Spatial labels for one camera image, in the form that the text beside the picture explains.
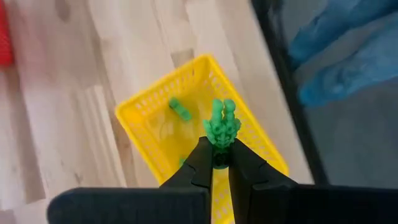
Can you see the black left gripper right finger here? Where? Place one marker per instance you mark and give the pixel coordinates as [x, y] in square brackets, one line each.
[295, 205]

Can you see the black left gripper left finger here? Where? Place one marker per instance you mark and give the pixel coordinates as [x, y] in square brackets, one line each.
[140, 205]

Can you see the yellow plastic basket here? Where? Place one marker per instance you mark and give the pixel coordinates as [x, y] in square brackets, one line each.
[161, 140]

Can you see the light blue plastic sheet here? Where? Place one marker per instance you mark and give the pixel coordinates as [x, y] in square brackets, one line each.
[342, 62]

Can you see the red plastic basket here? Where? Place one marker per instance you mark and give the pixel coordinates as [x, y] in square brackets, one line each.
[4, 40]

